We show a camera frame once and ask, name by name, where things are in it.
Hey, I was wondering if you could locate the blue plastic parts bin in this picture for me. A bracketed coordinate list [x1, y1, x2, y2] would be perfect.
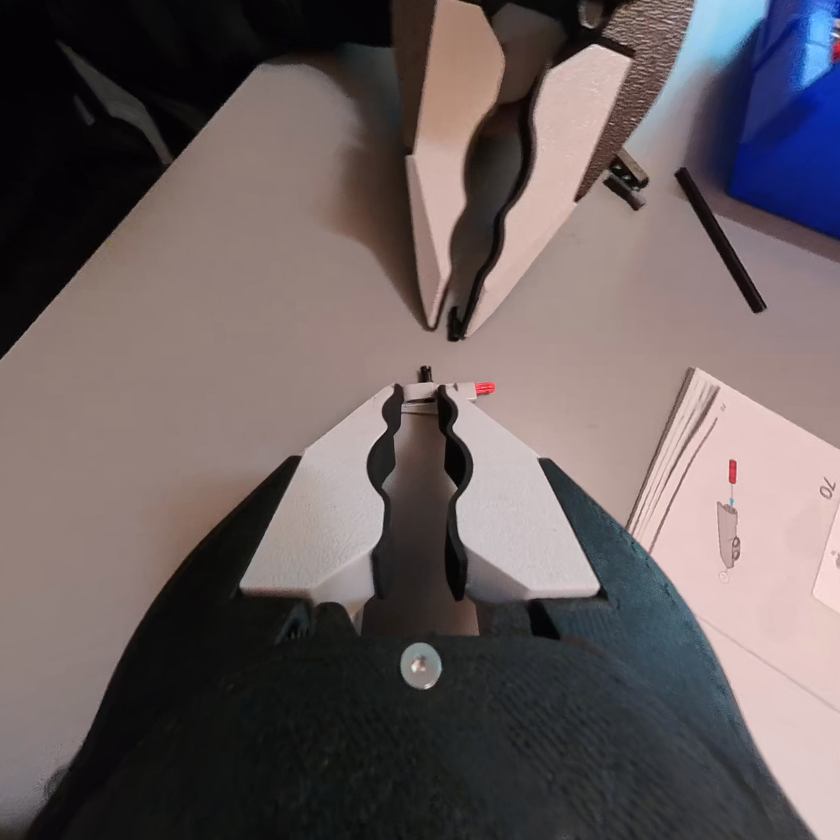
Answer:
[724, 0, 840, 241]

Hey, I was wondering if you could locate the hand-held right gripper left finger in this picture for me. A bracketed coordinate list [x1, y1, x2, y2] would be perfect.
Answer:
[239, 382, 405, 634]

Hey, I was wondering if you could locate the black toy beam with holes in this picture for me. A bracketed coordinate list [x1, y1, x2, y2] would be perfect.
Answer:
[609, 152, 651, 191]

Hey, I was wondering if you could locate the small dark toy connector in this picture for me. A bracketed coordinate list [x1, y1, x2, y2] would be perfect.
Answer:
[602, 177, 645, 212]

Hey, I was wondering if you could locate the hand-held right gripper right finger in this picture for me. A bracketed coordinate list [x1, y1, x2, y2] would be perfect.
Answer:
[436, 384, 602, 634]

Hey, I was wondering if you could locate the person's dark clothing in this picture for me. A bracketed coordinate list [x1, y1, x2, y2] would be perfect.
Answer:
[0, 0, 398, 361]

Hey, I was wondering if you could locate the grey toy beam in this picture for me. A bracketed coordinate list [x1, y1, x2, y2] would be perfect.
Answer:
[401, 380, 477, 416]

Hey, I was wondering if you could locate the white instruction booklet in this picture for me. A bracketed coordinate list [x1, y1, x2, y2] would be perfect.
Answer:
[626, 367, 840, 840]

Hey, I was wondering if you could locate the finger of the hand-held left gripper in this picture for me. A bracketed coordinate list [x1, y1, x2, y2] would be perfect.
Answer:
[405, 0, 526, 333]
[458, 41, 635, 339]

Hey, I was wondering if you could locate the long black toy axle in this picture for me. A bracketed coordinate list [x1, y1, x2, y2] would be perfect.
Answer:
[674, 167, 768, 315]

